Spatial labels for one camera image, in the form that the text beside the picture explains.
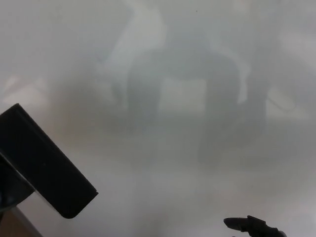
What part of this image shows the black magnetic marker holder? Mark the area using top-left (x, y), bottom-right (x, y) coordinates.
top-left (0, 103), bottom-right (99, 219)

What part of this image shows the white glossy whiteboard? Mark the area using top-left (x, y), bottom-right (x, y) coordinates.
top-left (0, 0), bottom-right (316, 237)

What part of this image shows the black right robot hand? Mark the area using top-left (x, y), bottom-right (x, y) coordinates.
top-left (223, 215), bottom-right (287, 237)

